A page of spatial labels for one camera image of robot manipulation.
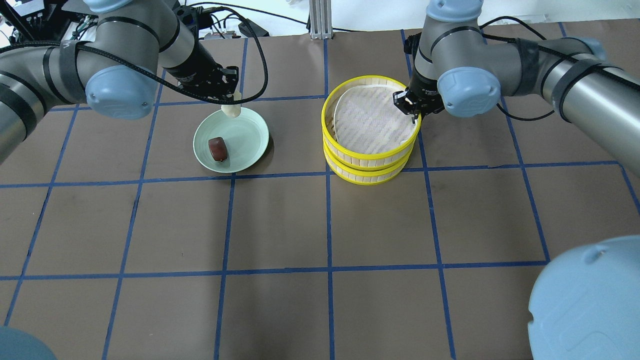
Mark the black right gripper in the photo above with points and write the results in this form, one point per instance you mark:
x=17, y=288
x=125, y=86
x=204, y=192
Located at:
x=424, y=94

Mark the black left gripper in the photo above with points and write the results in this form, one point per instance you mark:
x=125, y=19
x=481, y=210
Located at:
x=196, y=68

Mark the white steamed bun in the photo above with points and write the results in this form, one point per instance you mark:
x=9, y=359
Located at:
x=233, y=110

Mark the brown steamed bun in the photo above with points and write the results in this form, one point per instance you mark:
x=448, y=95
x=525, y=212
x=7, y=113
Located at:
x=218, y=149

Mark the yellow bamboo steamer top tier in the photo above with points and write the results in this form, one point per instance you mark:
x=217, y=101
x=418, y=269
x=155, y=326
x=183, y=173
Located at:
x=347, y=157

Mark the yellow bamboo steamer tier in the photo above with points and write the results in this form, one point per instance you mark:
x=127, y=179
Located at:
x=364, y=177
x=347, y=157

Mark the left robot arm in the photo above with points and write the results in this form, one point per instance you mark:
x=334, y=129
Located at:
x=131, y=36

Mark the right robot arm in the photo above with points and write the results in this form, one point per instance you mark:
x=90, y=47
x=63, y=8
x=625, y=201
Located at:
x=585, y=302

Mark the white mesh steamer liner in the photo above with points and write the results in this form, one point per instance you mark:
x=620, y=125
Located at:
x=366, y=121

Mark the yellow bamboo steamer bottom tier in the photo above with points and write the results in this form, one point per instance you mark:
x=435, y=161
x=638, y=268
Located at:
x=364, y=177

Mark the black power adapter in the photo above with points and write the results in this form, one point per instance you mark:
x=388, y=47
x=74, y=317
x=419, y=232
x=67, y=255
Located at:
x=250, y=29

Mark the mint green plate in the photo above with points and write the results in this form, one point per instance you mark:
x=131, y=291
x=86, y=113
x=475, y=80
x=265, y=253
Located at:
x=246, y=138

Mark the aluminium frame post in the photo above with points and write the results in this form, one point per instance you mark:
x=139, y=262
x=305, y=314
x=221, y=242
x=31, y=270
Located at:
x=320, y=20

